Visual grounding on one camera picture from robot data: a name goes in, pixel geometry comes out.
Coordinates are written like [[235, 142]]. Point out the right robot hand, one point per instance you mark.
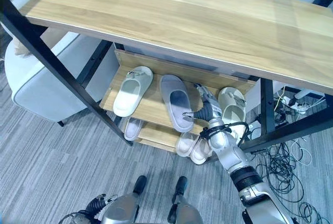
[[209, 108]]

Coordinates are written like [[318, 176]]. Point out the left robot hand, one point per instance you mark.
[[100, 203]]

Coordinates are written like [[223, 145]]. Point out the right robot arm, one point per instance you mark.
[[234, 156]]

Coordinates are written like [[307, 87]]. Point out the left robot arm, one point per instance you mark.
[[78, 217]]

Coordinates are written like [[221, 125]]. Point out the wooden shoe rack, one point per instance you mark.
[[153, 104]]

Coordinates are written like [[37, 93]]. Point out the cream slipper with charms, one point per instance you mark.
[[234, 115]]

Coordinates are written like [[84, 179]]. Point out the grey slipper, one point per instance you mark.
[[131, 129], [174, 99]]

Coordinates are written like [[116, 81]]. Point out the white box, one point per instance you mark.
[[255, 130]]

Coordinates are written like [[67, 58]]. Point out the white slipper with charms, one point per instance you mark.
[[130, 94]]

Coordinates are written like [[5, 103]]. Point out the right robot leg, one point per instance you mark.
[[183, 208]]

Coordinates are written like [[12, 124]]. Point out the white power strip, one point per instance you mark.
[[299, 107]]

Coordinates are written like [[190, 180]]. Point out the white chair base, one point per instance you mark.
[[307, 95]]

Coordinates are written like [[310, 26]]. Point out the light grey sofa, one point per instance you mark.
[[39, 94]]

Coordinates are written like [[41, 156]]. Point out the wooden table with black frame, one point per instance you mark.
[[182, 21]]

